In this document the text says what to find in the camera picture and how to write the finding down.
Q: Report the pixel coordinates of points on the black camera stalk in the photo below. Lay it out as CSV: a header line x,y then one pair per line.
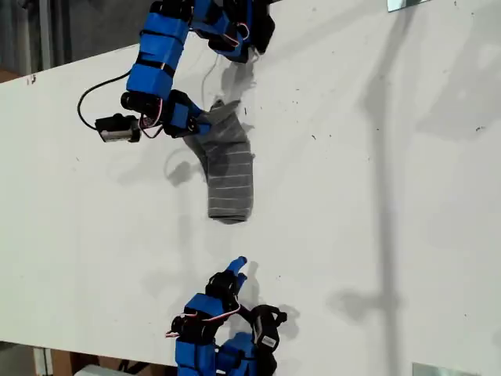
x,y
244,311

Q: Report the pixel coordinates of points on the white object under table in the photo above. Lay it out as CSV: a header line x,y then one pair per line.
x,y
94,371

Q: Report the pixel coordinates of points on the grey striped square towel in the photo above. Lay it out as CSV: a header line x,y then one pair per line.
x,y
231,184

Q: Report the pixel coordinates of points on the black camera box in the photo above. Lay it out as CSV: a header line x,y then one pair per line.
x,y
268,333
117,129

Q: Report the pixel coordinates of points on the white table leg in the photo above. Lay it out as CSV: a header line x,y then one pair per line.
x,y
42,362

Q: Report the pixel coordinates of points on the brown cardboard box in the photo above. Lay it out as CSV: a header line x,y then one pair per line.
x,y
60,362

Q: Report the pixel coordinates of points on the grey vertical post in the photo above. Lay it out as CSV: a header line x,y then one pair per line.
x,y
45,31

